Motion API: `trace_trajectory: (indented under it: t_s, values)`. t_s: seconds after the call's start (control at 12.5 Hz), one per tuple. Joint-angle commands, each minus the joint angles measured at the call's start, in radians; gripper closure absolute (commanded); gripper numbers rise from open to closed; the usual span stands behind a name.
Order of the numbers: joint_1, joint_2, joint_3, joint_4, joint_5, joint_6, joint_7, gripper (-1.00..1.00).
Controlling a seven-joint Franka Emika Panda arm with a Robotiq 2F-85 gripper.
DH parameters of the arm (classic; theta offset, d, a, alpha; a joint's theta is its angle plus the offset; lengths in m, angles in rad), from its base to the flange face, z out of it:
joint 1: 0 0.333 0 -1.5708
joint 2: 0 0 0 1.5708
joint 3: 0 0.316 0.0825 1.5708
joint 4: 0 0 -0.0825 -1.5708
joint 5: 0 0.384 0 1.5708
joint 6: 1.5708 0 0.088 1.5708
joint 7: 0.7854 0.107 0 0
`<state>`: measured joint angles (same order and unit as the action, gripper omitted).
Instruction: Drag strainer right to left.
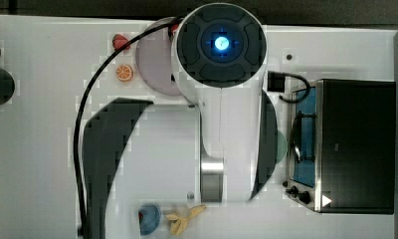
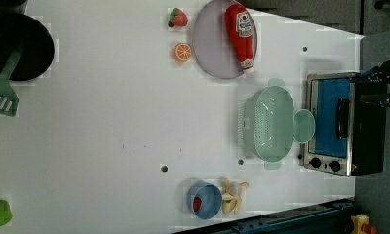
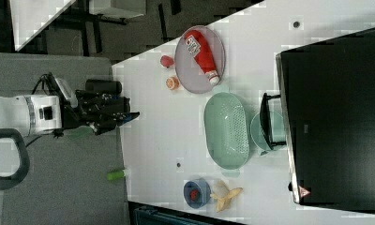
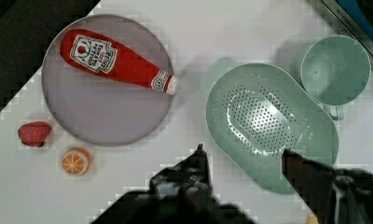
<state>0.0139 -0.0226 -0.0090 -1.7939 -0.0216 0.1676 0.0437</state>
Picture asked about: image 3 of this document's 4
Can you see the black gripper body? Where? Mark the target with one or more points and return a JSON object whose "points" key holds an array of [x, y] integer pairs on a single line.
{"points": [[96, 110]]}

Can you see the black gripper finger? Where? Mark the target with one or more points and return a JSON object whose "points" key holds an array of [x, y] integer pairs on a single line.
{"points": [[126, 117]]}

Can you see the green plastic strainer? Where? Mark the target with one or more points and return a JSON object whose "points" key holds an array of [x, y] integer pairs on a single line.
{"points": [[226, 133]]}

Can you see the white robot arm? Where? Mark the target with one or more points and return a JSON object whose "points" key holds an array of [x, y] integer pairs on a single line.
{"points": [[42, 115]]}

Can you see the black cylinder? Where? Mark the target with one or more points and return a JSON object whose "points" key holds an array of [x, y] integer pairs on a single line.
{"points": [[111, 87]]}

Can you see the orange slice toy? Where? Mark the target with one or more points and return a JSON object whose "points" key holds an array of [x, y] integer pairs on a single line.
{"points": [[172, 83]]}

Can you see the green marker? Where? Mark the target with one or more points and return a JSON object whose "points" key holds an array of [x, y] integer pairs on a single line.
{"points": [[115, 175]]}

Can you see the red toy strawberry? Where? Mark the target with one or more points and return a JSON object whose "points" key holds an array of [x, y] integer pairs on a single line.
{"points": [[166, 61]]}

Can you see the grey round plate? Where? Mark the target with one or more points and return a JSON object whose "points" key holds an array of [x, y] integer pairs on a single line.
{"points": [[188, 71]]}

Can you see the red ketchup bottle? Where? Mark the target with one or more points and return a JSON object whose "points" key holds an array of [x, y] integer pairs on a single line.
{"points": [[199, 49]]}

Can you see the small red toy fruit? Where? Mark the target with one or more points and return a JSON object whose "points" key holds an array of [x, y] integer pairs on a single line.
{"points": [[194, 194]]}

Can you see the blue bowl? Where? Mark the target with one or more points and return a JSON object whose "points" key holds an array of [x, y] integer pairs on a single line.
{"points": [[204, 193]]}

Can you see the peeled toy banana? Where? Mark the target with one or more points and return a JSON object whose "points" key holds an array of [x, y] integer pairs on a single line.
{"points": [[223, 195]]}

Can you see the green mug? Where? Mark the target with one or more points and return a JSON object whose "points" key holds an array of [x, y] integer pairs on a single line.
{"points": [[268, 134]]}

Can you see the black toaster oven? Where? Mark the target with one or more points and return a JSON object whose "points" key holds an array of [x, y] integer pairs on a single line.
{"points": [[327, 96]]}

